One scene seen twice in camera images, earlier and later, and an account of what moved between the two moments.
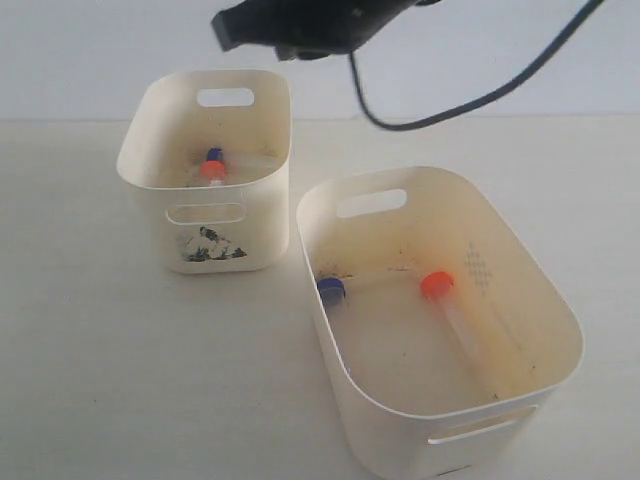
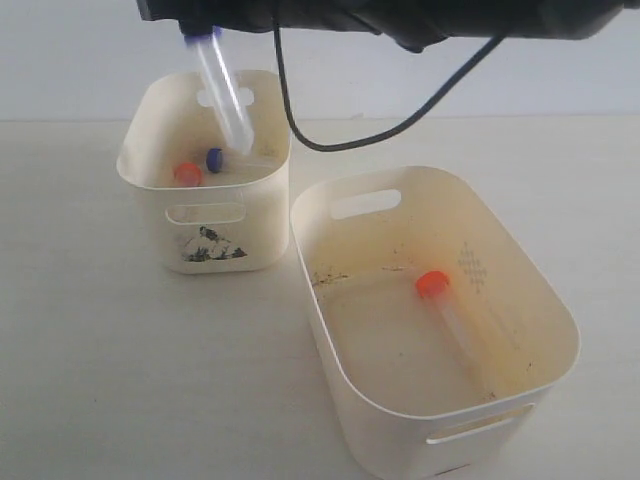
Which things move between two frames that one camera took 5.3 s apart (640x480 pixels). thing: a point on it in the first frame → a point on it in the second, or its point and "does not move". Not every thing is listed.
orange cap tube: x=438 y=286 does not move
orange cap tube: x=214 y=170 → x=188 y=174
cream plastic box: x=212 y=150 does not move
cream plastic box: x=414 y=401 does not move
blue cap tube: x=214 y=154 does not move
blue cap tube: x=333 y=293 → x=224 y=88
